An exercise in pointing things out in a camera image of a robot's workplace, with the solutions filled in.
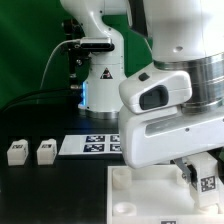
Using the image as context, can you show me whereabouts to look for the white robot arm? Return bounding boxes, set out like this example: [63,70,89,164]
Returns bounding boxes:
[60,0,224,182]

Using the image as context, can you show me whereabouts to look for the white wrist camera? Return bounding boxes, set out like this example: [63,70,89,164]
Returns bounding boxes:
[119,64,192,114]

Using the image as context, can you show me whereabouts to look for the black cables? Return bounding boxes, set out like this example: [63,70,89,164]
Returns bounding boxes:
[0,87,83,115]

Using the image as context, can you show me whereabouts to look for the white marker sheet with tags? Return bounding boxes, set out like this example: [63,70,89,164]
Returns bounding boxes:
[59,134,121,155]

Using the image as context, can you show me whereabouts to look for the grey rear camera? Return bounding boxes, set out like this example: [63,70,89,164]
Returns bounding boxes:
[80,37,115,52]

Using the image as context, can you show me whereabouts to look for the white camera cable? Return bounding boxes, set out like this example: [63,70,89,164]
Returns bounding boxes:
[35,38,82,105]

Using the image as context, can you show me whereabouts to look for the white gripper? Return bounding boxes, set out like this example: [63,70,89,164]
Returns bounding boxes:
[119,106,224,182]

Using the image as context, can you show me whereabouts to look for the white square tabletop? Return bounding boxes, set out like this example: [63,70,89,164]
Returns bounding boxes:
[107,165,224,224]

